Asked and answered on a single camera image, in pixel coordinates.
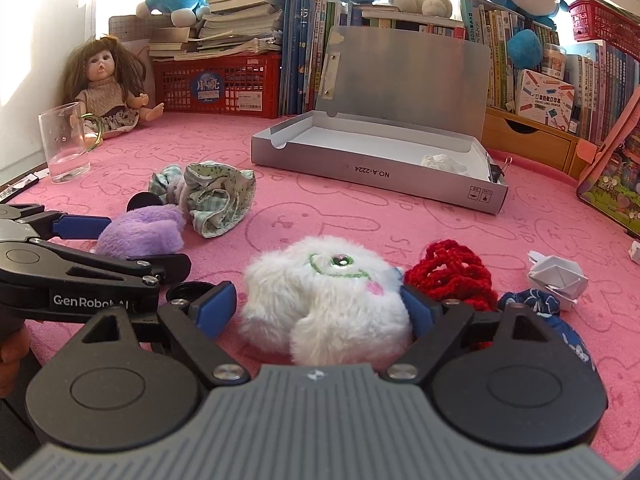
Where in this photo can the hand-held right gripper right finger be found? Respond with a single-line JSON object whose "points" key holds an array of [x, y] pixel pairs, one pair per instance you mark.
{"points": [[417, 310]]}

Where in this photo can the row of thin blue books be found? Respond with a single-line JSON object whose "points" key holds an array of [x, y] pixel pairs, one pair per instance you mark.
{"points": [[305, 50]]}

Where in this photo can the pink rabbit print mat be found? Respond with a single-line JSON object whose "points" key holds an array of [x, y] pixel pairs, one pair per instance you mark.
{"points": [[320, 225]]}

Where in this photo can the row of upright books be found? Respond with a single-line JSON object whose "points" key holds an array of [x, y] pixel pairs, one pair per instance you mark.
{"points": [[607, 90]]}

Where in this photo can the brown haired baby doll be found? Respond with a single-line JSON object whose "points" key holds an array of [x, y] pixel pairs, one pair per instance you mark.
{"points": [[102, 92]]}

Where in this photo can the blue floral fabric pouch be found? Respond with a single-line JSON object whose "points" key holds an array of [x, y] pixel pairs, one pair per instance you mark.
{"points": [[555, 322]]}

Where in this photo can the crumpled white tissue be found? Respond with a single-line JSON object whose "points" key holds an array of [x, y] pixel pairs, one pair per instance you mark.
{"points": [[444, 164]]}

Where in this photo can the clear glass pitcher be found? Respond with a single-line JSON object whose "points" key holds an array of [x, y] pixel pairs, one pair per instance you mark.
{"points": [[65, 152]]}

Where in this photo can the silver cardboard box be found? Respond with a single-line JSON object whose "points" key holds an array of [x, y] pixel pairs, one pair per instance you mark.
{"points": [[400, 85]]}

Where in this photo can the wooden drawer organizer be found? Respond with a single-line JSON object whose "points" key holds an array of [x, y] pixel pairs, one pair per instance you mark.
{"points": [[525, 137]]}

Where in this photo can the white printed carton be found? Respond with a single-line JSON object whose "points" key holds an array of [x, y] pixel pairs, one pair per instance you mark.
{"points": [[542, 100]]}

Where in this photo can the green checked scrunchie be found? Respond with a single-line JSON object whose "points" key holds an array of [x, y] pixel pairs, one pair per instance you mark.
{"points": [[215, 200]]}

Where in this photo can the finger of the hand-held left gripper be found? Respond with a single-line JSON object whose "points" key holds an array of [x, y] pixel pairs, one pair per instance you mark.
{"points": [[80, 227], [160, 265]]}

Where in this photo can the grey grid board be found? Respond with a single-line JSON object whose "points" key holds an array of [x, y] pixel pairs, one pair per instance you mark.
{"points": [[127, 27]]}

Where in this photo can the pink picture case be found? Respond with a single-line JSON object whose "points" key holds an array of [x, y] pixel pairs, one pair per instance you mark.
{"points": [[612, 185]]}

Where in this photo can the small white paper scrap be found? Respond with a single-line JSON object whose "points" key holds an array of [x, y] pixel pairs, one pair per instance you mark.
{"points": [[635, 251]]}

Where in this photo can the stack of lying books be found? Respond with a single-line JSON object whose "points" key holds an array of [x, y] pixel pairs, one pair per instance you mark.
{"points": [[240, 20]]}

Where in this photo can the black round lid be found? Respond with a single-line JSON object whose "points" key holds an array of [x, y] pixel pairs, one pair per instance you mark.
{"points": [[142, 201]]}

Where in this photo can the small red plastic basket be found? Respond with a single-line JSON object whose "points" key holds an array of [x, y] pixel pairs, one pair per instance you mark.
{"points": [[602, 25]]}

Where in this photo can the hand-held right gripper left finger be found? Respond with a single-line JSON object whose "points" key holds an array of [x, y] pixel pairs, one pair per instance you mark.
{"points": [[218, 307]]}

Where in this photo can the small printed cup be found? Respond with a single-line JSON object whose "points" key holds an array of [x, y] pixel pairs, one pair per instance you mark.
{"points": [[554, 60]]}

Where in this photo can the dark flat object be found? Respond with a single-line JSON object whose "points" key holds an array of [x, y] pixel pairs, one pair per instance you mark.
{"points": [[17, 187]]}

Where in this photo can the large red plastic basket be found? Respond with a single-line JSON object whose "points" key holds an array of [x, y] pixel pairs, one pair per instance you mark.
{"points": [[220, 85]]}

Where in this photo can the white fluffy plush toy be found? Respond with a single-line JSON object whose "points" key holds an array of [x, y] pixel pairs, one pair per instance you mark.
{"points": [[320, 310]]}

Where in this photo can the person's left hand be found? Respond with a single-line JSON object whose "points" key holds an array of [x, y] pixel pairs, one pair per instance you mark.
{"points": [[11, 360]]}

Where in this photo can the black binder clip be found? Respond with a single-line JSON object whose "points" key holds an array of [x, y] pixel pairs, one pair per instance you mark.
{"points": [[497, 172]]}

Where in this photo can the red knitted yarn piece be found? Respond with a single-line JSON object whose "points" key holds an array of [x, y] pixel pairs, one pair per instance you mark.
{"points": [[450, 270]]}

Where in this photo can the purple plush toy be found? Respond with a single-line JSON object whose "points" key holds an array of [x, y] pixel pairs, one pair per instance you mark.
{"points": [[145, 230]]}

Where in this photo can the white paper boat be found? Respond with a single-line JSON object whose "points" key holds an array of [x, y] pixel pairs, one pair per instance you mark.
{"points": [[555, 277]]}

